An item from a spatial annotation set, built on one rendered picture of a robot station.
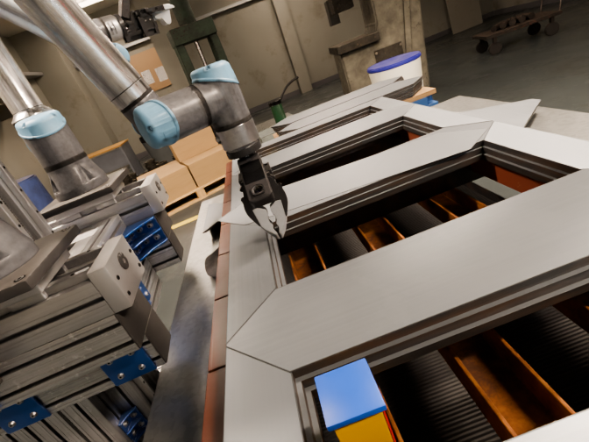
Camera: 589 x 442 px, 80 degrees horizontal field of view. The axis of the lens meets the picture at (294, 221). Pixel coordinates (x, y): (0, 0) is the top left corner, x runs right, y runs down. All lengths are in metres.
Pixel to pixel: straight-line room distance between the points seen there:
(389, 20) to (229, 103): 4.74
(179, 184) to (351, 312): 3.83
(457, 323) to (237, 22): 9.44
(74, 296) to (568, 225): 0.77
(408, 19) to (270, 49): 5.03
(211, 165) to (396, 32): 2.95
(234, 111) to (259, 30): 9.11
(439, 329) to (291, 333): 0.20
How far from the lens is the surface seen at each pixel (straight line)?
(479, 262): 0.56
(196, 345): 0.90
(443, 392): 0.80
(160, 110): 0.63
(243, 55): 9.67
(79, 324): 0.74
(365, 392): 0.39
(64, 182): 1.18
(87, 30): 0.76
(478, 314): 0.51
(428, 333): 0.49
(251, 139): 0.68
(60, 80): 9.62
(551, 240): 0.60
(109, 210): 1.17
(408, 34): 5.37
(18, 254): 0.75
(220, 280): 0.78
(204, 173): 4.29
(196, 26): 7.20
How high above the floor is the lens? 1.20
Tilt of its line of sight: 25 degrees down
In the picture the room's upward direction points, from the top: 21 degrees counter-clockwise
